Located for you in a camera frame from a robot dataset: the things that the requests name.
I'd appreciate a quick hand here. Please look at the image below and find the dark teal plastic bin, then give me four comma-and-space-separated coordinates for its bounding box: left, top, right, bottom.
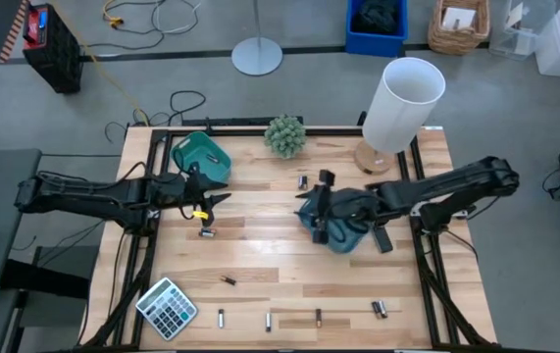
297, 198, 371, 255

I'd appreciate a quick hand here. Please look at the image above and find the white shade wooden base lamp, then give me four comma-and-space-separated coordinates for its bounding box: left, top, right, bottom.
352, 57, 446, 176

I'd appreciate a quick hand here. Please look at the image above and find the grey desk calculator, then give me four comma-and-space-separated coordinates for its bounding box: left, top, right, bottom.
134, 277, 199, 342

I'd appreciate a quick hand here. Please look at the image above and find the light teal plastic bin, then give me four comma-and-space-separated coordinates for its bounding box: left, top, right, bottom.
170, 130, 233, 190

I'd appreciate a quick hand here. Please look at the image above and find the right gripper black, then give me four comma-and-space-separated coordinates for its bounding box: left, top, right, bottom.
294, 169, 384, 245

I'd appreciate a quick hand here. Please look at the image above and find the clear plastic container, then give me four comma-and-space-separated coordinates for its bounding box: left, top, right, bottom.
487, 0, 558, 61

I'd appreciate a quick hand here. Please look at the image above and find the blue plastic crate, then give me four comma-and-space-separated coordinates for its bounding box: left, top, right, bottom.
345, 0, 409, 59

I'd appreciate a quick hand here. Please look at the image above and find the wicker basket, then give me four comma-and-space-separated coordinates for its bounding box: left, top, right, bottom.
427, 0, 491, 56

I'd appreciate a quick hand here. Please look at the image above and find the grey round floor stand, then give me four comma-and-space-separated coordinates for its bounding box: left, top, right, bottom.
230, 0, 284, 77

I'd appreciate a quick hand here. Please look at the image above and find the black red tool case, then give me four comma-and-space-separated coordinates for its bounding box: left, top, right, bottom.
22, 3, 84, 95

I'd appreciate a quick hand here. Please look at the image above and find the long yellow cable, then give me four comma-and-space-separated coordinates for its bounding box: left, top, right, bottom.
48, 0, 151, 126

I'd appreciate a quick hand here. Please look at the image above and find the yellow plug cable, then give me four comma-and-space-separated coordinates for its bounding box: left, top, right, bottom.
102, 0, 126, 26

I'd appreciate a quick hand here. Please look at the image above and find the black looped floor cable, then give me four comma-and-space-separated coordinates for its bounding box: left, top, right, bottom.
104, 89, 207, 143

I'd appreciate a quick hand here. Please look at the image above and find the white floor cable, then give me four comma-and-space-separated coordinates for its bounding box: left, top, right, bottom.
150, 0, 203, 35

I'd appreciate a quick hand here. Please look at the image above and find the green succulent in pot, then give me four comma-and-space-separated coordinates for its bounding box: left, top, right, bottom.
263, 114, 307, 159

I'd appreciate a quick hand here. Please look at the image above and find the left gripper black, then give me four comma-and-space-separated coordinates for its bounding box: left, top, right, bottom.
180, 166, 232, 229

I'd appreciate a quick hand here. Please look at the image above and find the black bag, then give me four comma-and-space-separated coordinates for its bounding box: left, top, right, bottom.
351, 0, 401, 35

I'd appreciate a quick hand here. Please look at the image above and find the white paper box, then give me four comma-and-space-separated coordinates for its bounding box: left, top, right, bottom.
441, 6, 477, 30

